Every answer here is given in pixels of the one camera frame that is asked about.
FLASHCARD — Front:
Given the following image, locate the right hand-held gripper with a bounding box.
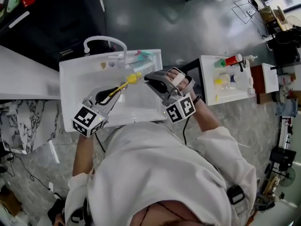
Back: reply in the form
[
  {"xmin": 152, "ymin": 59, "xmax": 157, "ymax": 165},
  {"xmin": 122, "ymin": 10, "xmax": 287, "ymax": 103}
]
[{"xmin": 143, "ymin": 66, "xmax": 197, "ymax": 124}]

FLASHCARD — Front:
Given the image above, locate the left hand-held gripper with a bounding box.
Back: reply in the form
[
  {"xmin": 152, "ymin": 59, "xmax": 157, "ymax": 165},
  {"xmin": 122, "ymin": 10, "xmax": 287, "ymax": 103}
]
[{"xmin": 71, "ymin": 86, "xmax": 123, "ymax": 138}]

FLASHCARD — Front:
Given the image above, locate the person's right forearm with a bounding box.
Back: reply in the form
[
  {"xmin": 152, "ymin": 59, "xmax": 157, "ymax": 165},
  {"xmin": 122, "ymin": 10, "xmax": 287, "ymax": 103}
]
[{"xmin": 188, "ymin": 88, "xmax": 223, "ymax": 136}]

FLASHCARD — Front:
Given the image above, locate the person's left forearm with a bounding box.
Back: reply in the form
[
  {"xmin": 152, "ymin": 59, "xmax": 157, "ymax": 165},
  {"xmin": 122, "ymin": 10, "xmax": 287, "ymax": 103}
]
[{"xmin": 71, "ymin": 133, "xmax": 95, "ymax": 178}]

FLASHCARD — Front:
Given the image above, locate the person's right hand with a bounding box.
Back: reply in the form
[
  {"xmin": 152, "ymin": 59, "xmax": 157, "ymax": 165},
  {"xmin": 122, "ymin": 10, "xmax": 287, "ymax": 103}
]
[{"xmin": 165, "ymin": 69, "xmax": 189, "ymax": 92}]

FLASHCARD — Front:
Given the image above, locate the teal spray bottle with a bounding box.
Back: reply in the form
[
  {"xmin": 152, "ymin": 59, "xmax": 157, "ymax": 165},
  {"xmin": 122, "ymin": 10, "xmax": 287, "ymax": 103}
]
[{"xmin": 135, "ymin": 50, "xmax": 153, "ymax": 62}]

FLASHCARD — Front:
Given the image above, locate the large white sink basin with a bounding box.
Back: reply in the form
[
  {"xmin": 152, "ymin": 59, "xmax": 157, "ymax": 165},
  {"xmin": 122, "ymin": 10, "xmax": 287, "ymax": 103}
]
[{"xmin": 58, "ymin": 48, "xmax": 168, "ymax": 133}]

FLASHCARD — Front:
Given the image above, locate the white faucet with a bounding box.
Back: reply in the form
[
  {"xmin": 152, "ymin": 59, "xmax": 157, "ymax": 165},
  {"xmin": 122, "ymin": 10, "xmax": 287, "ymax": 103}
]
[{"xmin": 83, "ymin": 36, "xmax": 128, "ymax": 65}]

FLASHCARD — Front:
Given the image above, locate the marble patterned box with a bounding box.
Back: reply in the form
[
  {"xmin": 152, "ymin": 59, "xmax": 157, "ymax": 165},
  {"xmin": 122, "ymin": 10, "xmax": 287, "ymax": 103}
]
[{"xmin": 0, "ymin": 99, "xmax": 63, "ymax": 154}]

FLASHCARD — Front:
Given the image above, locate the red bottle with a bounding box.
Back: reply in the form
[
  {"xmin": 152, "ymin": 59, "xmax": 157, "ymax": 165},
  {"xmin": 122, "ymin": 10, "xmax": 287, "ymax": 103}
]
[{"xmin": 224, "ymin": 54, "xmax": 243, "ymax": 67}]

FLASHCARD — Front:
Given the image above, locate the white curved counter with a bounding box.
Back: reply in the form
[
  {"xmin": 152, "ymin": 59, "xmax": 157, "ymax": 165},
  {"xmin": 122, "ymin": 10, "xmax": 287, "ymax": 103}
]
[{"xmin": 0, "ymin": 45, "xmax": 61, "ymax": 101}]

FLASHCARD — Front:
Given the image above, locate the black cabinet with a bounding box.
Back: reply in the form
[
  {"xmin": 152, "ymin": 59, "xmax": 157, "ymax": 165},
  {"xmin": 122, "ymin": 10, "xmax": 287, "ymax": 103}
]
[{"xmin": 0, "ymin": 0, "xmax": 111, "ymax": 72}]

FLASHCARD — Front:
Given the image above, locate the person's white shirt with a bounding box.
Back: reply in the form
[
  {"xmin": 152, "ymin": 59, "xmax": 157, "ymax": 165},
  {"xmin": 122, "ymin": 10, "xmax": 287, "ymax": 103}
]
[{"xmin": 64, "ymin": 121, "xmax": 257, "ymax": 226}]

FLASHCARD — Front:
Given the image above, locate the brown wooden cabinet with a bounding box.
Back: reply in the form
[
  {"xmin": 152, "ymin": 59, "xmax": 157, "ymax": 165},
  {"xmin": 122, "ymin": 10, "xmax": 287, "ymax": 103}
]
[{"xmin": 250, "ymin": 65, "xmax": 275, "ymax": 105}]

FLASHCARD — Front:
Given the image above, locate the small white sink basin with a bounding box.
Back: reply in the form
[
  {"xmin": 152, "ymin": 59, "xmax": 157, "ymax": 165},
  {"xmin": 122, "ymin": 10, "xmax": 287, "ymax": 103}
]
[{"xmin": 261, "ymin": 63, "xmax": 280, "ymax": 94}]

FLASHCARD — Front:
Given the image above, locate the cardboard box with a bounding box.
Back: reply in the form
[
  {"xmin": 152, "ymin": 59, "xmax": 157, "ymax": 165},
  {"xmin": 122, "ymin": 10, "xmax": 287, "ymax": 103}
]
[{"xmin": 260, "ymin": 6, "xmax": 286, "ymax": 32}]

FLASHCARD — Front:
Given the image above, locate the black clip-on device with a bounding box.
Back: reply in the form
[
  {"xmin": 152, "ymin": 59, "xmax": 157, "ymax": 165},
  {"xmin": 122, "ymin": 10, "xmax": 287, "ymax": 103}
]
[{"xmin": 227, "ymin": 184, "xmax": 245, "ymax": 205}]

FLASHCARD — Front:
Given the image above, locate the black equipment stand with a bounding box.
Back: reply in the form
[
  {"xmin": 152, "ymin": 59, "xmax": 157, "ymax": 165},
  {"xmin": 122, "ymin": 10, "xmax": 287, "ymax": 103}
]
[{"xmin": 269, "ymin": 146, "xmax": 297, "ymax": 171}]

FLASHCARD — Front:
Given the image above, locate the grey floor fan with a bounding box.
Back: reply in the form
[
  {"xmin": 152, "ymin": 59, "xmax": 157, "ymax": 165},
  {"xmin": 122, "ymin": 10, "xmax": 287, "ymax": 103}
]
[{"xmin": 278, "ymin": 167, "xmax": 296, "ymax": 187}]

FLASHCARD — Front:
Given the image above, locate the black table frame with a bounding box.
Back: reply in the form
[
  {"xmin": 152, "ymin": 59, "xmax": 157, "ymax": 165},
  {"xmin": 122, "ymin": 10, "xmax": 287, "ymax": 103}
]
[{"xmin": 181, "ymin": 58, "xmax": 206, "ymax": 103}]

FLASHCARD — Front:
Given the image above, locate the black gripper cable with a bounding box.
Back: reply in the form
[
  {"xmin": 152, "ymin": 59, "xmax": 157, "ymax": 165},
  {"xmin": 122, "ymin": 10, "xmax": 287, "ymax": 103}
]
[
  {"xmin": 94, "ymin": 133, "xmax": 106, "ymax": 153},
  {"xmin": 182, "ymin": 116, "xmax": 191, "ymax": 145}
]

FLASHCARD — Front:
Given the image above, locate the wire frame stool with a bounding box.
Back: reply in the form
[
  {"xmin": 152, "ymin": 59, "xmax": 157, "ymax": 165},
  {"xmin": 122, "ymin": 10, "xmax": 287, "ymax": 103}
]
[{"xmin": 231, "ymin": 0, "xmax": 266, "ymax": 24}]

